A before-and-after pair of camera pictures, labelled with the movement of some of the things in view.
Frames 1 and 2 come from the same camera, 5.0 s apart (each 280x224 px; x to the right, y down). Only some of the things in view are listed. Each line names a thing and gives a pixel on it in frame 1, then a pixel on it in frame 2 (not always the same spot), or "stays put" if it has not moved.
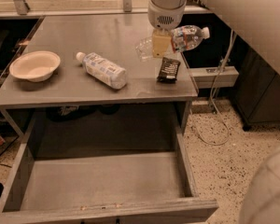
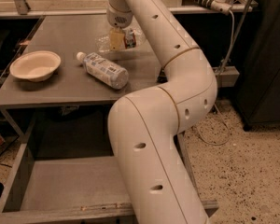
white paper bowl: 35,65 stays put
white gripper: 165,17 → 119,18
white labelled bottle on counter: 104,69 stays put
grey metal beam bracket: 203,77 stays put
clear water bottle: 182,37 → 134,39
